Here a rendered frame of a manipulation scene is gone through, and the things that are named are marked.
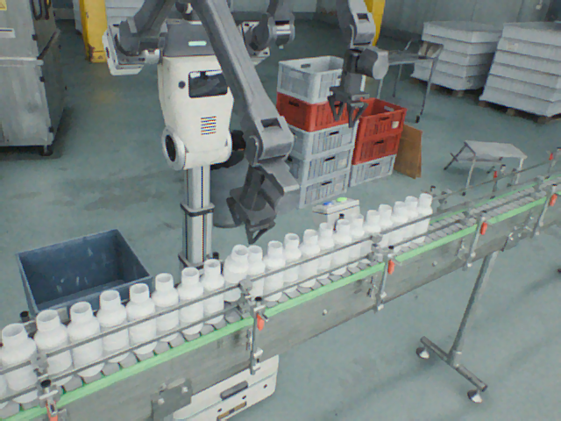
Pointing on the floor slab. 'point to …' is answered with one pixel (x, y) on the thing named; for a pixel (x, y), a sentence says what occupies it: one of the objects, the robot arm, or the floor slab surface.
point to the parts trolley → (399, 78)
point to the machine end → (30, 74)
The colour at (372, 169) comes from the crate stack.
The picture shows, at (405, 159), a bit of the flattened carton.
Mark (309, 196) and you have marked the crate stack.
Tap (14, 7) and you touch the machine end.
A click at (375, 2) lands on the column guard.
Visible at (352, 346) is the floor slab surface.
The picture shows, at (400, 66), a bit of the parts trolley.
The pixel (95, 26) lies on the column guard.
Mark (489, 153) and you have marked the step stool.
